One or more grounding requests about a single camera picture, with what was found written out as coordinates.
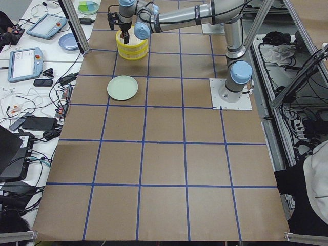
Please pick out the green bowl with blocks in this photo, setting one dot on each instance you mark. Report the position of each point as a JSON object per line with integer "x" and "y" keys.
{"x": 88, "y": 7}

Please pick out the black power adapter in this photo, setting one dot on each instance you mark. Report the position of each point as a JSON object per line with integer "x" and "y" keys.
{"x": 86, "y": 21}

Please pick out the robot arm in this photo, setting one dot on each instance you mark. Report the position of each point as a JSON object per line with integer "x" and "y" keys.
{"x": 149, "y": 20}

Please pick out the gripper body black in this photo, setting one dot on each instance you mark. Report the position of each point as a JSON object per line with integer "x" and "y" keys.
{"x": 125, "y": 27}

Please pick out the person in white jacket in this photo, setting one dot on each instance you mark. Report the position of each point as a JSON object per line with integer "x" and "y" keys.
{"x": 307, "y": 183}

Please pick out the teach pendant far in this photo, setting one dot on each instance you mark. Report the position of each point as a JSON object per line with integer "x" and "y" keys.
{"x": 48, "y": 26}

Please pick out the teach pendant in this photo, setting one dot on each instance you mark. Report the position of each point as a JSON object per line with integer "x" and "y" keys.
{"x": 25, "y": 64}
{"x": 48, "y": 26}

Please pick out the aluminium frame post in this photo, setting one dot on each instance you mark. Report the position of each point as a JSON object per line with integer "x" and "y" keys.
{"x": 77, "y": 30}

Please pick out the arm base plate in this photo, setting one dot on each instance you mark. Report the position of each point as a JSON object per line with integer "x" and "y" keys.
{"x": 223, "y": 99}
{"x": 217, "y": 29}

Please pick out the blue plate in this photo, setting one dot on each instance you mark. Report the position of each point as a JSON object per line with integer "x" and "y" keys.
{"x": 68, "y": 42}

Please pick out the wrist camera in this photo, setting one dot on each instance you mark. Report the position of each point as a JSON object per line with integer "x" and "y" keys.
{"x": 113, "y": 19}

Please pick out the black phone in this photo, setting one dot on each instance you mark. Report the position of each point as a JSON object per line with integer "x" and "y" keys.
{"x": 43, "y": 82}

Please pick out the black power brick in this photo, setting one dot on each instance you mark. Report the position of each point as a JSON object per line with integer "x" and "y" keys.
{"x": 39, "y": 123}

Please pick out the light green plate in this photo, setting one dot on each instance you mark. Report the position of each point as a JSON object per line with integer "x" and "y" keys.
{"x": 122, "y": 88}

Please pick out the yellow steamer basket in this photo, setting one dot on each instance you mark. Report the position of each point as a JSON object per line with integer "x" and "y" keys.
{"x": 133, "y": 55}
{"x": 134, "y": 45}

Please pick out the teach pendant near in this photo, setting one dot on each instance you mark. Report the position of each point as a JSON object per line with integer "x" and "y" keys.
{"x": 25, "y": 64}

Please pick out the black laptop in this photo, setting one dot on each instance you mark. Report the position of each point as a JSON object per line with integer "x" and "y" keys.
{"x": 16, "y": 149}

